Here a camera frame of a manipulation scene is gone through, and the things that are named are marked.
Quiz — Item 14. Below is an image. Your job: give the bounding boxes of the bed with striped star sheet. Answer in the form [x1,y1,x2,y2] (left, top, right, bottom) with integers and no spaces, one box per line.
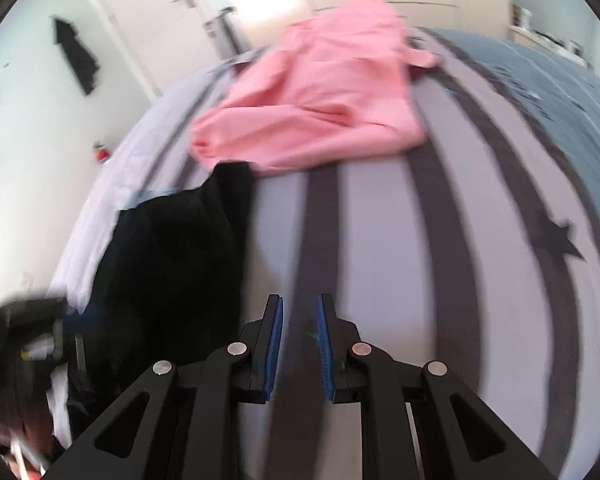
[50,25,600,480]

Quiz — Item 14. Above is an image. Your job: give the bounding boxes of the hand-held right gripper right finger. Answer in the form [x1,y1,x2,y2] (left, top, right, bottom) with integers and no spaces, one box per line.
[316,292,556,480]

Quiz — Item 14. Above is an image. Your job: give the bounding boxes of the pink garment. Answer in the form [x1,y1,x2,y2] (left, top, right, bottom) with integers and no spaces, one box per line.
[190,0,443,171]

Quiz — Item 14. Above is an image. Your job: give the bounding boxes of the white nightstand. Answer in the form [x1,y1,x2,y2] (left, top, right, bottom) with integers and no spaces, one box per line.
[507,5,593,68]

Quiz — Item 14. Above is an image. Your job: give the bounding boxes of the white door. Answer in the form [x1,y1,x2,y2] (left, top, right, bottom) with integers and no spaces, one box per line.
[80,0,241,96]

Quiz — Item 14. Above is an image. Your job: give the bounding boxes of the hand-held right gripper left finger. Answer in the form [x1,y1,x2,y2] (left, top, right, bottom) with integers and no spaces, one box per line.
[42,294,285,480]

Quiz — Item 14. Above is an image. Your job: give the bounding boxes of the silver suitcase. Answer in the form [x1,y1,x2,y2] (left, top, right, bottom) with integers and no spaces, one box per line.
[204,7,243,58]

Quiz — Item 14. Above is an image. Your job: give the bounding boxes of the black hanging garment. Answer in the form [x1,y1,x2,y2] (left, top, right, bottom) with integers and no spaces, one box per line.
[52,15,101,96]

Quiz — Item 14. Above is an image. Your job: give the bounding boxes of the black printed t-shirt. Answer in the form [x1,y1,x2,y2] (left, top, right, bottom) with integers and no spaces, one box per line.
[67,160,256,441]

